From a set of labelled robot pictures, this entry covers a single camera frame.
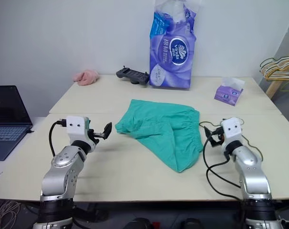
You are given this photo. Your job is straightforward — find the dark rounded shape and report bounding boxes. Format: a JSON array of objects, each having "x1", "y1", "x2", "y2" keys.
[
  {"x1": 180, "y1": 218, "x2": 203, "y2": 229},
  {"x1": 125, "y1": 217, "x2": 155, "y2": 229}
]

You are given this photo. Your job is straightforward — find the green cloth shorts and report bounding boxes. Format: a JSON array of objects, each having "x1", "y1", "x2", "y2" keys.
[{"x1": 114, "y1": 99, "x2": 204, "y2": 174}]

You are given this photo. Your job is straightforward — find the black handheld controller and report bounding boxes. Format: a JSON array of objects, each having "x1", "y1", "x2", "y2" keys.
[{"x1": 115, "y1": 65, "x2": 150, "y2": 86}]

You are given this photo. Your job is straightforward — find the clothes hangers on rack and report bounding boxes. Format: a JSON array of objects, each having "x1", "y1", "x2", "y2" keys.
[{"x1": 266, "y1": 42, "x2": 289, "y2": 99}]

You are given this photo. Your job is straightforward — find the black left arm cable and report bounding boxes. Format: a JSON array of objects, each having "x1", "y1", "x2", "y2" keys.
[{"x1": 48, "y1": 118, "x2": 68, "y2": 157}]

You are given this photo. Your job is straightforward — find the large purple tissue pack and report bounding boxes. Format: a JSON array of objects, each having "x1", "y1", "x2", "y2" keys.
[{"x1": 148, "y1": 0, "x2": 198, "y2": 91}]

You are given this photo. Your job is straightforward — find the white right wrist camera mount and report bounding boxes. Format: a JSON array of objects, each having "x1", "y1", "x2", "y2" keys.
[{"x1": 220, "y1": 116, "x2": 243, "y2": 144}]

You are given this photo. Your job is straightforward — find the pink cloth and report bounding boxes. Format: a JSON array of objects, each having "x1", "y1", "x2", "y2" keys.
[{"x1": 73, "y1": 69, "x2": 100, "y2": 86}]

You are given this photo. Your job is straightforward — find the small purple tissue pack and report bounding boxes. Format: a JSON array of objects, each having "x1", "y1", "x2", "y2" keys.
[{"x1": 214, "y1": 77, "x2": 245, "y2": 107}]

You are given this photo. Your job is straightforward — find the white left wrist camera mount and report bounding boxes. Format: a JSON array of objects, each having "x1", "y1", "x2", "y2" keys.
[{"x1": 66, "y1": 115, "x2": 91, "y2": 144}]

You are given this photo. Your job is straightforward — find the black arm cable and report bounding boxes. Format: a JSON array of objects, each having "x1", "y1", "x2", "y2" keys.
[
  {"x1": 201, "y1": 135, "x2": 245, "y2": 203},
  {"x1": 48, "y1": 118, "x2": 68, "y2": 157}
]

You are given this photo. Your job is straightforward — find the dark laptop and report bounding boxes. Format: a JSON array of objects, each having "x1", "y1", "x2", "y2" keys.
[{"x1": 0, "y1": 85, "x2": 35, "y2": 162}]

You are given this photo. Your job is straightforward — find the pale floor cable bundle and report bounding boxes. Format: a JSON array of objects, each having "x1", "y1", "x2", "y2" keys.
[{"x1": 0, "y1": 200, "x2": 21, "y2": 229}]

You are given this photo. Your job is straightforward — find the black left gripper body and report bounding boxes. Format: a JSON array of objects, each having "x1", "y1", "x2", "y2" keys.
[{"x1": 87, "y1": 128, "x2": 105, "y2": 145}]

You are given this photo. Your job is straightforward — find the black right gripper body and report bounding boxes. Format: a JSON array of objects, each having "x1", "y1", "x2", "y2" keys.
[{"x1": 209, "y1": 126, "x2": 226, "y2": 147}]

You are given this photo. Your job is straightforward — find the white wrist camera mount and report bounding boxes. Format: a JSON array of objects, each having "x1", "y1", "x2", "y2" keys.
[
  {"x1": 66, "y1": 115, "x2": 91, "y2": 144},
  {"x1": 220, "y1": 116, "x2": 243, "y2": 144}
]

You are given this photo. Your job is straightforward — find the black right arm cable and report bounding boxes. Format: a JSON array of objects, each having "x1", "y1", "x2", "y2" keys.
[{"x1": 201, "y1": 135, "x2": 245, "y2": 203}]

